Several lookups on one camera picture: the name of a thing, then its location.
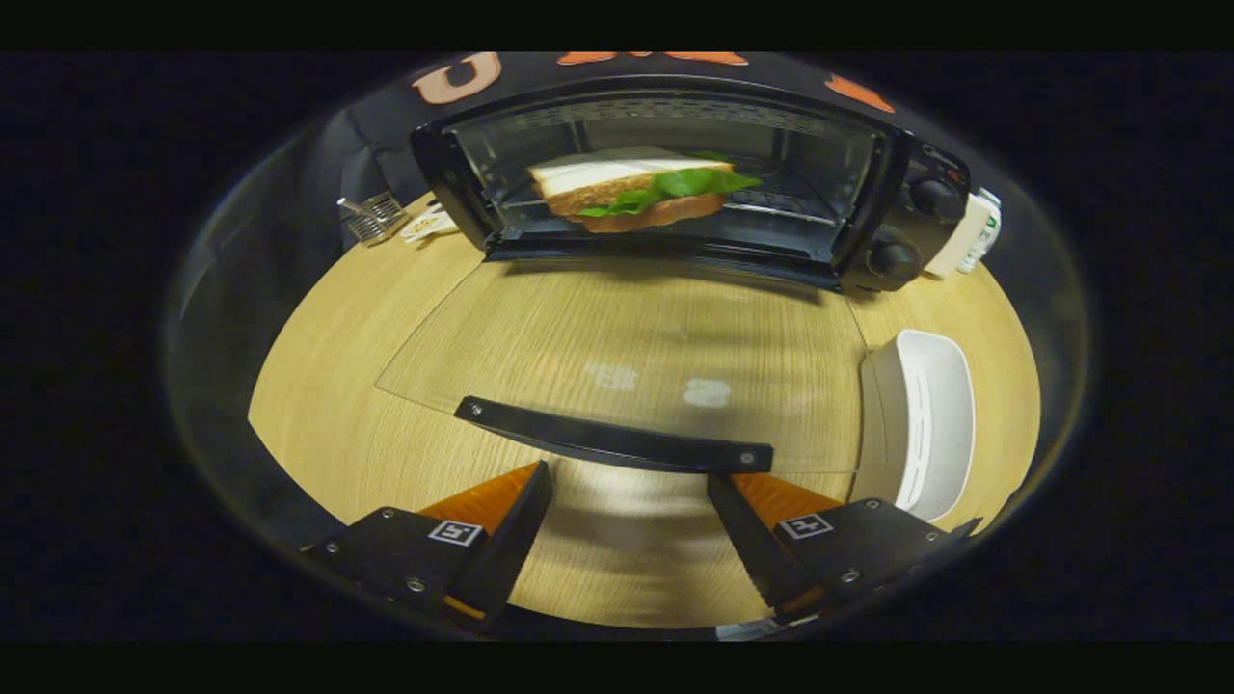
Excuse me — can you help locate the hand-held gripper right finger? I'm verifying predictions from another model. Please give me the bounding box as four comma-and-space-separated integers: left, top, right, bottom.
707, 471, 983, 621

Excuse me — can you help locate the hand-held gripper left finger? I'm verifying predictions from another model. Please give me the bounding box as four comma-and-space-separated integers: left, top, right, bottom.
304, 460, 556, 627

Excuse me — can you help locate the black toaster oven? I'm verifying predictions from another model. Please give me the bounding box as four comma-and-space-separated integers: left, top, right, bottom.
376, 75, 973, 475

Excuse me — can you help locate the lettuce toast sandwich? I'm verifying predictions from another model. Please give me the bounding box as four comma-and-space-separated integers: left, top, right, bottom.
528, 147, 764, 234

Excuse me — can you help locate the white pop-up toaster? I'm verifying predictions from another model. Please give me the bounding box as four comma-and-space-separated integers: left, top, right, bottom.
924, 193, 990, 280

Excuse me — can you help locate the white rectangular plate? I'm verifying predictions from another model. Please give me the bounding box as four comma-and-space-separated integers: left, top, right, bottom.
861, 329, 977, 523

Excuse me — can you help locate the white green-label drink bottle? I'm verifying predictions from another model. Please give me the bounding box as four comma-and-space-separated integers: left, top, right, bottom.
972, 188, 1004, 274

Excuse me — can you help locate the metal wire tray handle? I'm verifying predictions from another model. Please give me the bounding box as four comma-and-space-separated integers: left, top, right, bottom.
337, 191, 411, 247

